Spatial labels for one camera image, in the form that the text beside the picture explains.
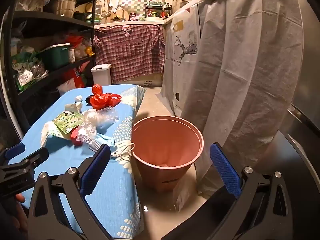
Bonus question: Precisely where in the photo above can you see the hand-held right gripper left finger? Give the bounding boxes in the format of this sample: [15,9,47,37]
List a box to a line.
[28,144,113,240]

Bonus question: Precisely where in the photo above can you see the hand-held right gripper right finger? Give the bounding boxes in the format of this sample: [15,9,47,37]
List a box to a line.
[207,142,293,240]

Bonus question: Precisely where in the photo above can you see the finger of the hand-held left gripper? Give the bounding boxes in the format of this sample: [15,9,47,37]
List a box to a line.
[0,143,26,165]
[5,147,49,178]

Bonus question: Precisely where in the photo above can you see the blue face mask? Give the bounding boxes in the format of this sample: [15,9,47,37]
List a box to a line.
[87,133,135,159]

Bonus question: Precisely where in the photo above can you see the white green-print plastic bag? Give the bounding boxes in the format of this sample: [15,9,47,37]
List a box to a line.
[40,121,65,148]

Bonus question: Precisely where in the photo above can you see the small red box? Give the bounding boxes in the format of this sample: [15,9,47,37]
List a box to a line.
[71,127,84,147]

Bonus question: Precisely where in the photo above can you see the green snack packet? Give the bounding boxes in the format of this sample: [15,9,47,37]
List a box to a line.
[52,111,85,138]

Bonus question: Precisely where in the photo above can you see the clear plastic bag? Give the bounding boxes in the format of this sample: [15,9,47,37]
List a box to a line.
[76,106,120,147]

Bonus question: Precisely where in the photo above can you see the grey-white paper wrapper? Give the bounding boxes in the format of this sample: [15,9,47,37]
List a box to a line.
[65,102,83,114]

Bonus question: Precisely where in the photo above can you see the pink plastic bin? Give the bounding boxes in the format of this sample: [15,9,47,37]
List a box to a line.
[131,116,204,193]

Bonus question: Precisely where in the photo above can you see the red plastic bag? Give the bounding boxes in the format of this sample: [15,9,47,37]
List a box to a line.
[89,84,122,110]

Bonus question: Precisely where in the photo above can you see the person's left hand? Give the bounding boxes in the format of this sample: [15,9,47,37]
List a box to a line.
[10,193,28,238]

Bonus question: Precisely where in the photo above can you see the blue patterned tablecloth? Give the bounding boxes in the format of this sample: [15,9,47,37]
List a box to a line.
[21,85,148,239]

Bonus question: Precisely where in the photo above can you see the green food packet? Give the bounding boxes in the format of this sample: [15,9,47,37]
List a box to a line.
[11,51,38,92]

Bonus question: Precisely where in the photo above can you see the white printed bag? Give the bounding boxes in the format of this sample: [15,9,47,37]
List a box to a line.
[57,81,75,97]

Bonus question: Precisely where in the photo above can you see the clear plastic packets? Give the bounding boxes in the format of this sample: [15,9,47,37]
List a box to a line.
[29,61,49,79]

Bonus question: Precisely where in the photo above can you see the orange-red bag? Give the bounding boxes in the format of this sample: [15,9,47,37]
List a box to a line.
[64,66,87,88]

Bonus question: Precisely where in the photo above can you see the grey deer-print cloth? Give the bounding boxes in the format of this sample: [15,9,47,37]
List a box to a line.
[160,0,304,205]

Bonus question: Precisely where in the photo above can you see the white pedal bin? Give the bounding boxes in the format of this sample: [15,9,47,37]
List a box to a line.
[90,64,112,87]

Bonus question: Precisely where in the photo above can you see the green storage box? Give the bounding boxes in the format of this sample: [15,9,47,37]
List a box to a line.
[40,43,70,69]

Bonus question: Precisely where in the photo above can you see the white vented appliance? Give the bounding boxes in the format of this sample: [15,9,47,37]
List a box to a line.
[142,74,163,87]

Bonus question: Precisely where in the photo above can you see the red plaid shirt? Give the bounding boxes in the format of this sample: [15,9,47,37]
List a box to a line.
[93,24,166,84]

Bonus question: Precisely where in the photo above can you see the black shelf rack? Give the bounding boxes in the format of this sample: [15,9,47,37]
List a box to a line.
[0,0,98,130]

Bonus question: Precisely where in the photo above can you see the dark green pot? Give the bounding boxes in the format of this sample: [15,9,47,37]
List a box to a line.
[74,11,88,22]

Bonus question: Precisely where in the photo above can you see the white kitchen counter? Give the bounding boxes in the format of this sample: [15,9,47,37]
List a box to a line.
[94,0,265,30]

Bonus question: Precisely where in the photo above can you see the steel pot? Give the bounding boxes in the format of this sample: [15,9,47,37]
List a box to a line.
[51,0,77,18]

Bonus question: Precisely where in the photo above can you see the hanging kitchen ladles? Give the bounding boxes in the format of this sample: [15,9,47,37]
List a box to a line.
[96,0,113,18]

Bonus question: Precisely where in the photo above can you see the black spice rack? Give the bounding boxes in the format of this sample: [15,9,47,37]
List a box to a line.
[145,2,173,18]

